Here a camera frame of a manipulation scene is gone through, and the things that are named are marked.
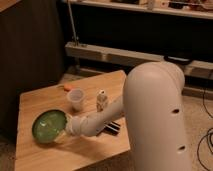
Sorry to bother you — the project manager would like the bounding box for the black striped box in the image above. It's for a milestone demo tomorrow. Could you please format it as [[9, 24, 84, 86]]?
[[98, 122, 121, 136]]

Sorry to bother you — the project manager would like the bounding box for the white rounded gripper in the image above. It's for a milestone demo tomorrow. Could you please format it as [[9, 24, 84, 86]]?
[[65, 115, 81, 136]]

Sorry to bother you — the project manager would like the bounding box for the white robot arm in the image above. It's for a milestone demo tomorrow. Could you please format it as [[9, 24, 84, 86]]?
[[66, 62, 192, 171]]

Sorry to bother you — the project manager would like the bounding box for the orange carrot toy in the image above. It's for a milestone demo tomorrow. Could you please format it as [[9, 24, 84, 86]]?
[[59, 83, 75, 91]]

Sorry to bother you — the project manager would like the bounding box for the wooden table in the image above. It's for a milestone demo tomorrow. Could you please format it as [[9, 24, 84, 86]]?
[[14, 69, 134, 171]]

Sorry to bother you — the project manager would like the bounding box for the black handle on bench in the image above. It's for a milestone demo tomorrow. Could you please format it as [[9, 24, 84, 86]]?
[[164, 56, 193, 65]]

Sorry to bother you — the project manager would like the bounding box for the green ceramic bowl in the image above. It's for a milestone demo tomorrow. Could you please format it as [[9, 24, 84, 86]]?
[[32, 109, 67, 144]]

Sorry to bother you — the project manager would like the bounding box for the translucent plastic cup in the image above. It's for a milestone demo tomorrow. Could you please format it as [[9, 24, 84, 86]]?
[[66, 88, 84, 111]]

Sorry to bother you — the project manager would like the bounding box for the long wooden bench shelf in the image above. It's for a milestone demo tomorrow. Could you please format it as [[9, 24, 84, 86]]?
[[65, 42, 213, 78]]

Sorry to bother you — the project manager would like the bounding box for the black floor cable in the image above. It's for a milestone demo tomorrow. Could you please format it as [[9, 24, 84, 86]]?
[[196, 77, 213, 158]]

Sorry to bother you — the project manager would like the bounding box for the small white bottle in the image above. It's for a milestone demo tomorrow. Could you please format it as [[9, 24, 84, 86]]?
[[96, 90, 108, 112]]

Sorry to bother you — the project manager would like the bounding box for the metal stand pole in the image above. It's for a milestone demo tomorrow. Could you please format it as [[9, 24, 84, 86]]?
[[66, 0, 82, 74]]

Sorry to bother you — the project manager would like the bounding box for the upper wooden shelf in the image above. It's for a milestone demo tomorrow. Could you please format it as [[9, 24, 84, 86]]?
[[61, 0, 213, 20]]

